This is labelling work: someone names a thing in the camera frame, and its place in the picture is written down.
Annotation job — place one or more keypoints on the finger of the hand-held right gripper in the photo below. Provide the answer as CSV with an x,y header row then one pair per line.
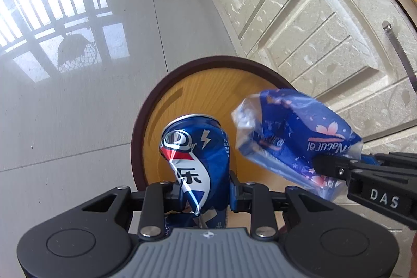
x,y
332,167
400,160

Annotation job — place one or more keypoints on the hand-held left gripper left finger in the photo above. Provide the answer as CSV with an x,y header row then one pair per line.
x,y
172,199

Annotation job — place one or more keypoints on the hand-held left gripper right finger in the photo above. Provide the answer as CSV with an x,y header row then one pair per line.
x,y
234,193

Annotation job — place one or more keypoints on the crushed blue soda can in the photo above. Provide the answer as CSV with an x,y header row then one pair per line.
x,y
192,154

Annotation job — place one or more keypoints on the blue floral tissue packet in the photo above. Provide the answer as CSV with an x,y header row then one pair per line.
x,y
293,128

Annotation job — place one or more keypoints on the yellow waste bin brown rim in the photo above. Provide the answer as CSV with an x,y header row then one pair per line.
x,y
182,102

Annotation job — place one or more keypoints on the white embossed bench cabinet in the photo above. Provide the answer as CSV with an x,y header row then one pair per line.
x,y
293,20

